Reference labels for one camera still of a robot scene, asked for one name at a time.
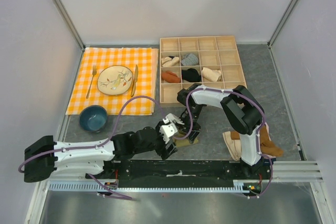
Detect right aluminium frame post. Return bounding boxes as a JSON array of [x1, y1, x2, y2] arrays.
[[267, 0, 300, 49]]

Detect grey slotted cable duct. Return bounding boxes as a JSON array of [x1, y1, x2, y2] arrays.
[[48, 180, 252, 194]]

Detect olive green white-band underwear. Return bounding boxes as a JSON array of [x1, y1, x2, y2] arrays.
[[173, 134, 199, 148]]

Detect left aluminium frame post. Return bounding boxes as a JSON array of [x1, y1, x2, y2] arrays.
[[52, 0, 86, 51]]

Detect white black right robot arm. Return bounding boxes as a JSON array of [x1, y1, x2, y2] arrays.
[[177, 83, 266, 179]]

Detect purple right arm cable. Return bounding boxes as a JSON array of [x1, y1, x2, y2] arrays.
[[174, 87, 275, 200]]

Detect wooden compartment organizer box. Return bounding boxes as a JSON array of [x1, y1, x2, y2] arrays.
[[160, 35, 247, 106]]

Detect rolled rust orange underwear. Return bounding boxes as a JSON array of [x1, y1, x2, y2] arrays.
[[161, 71, 181, 83]]

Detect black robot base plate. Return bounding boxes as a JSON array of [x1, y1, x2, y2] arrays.
[[93, 159, 271, 189]]

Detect beige cream underwear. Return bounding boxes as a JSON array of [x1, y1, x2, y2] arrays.
[[223, 131, 242, 161]]

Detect pink underwear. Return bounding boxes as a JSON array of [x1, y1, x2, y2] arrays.
[[265, 123, 271, 141]]

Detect floral ceramic plate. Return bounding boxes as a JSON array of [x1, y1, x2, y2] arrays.
[[97, 66, 133, 95]]

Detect aluminium frame post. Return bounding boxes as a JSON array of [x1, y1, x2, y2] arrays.
[[267, 0, 300, 49], [52, 0, 86, 51]]

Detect blue ceramic bowl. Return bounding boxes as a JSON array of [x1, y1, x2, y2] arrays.
[[79, 105, 108, 133]]

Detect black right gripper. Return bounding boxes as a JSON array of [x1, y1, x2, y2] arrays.
[[175, 104, 203, 144]]

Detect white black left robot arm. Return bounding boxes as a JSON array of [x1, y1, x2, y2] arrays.
[[19, 124, 178, 183]]

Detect rolled grey striped underwear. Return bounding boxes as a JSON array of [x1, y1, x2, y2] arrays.
[[181, 53, 199, 66]]

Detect gold fork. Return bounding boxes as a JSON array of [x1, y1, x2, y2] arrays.
[[86, 65, 97, 99]]

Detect gold knife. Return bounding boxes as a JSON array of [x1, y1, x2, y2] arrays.
[[131, 65, 139, 97]]

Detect rolled beige black underwear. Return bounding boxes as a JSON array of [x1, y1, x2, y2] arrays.
[[161, 56, 180, 67]]

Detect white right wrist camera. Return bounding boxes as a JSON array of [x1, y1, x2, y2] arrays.
[[162, 113, 184, 125]]

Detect rolled cream underwear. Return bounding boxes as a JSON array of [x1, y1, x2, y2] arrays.
[[202, 67, 222, 82]]

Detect orange white checkered tablecloth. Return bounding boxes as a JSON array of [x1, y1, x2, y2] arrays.
[[66, 47, 159, 115]]

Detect brown orange underwear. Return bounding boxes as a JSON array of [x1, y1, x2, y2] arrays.
[[230, 126, 285, 159]]

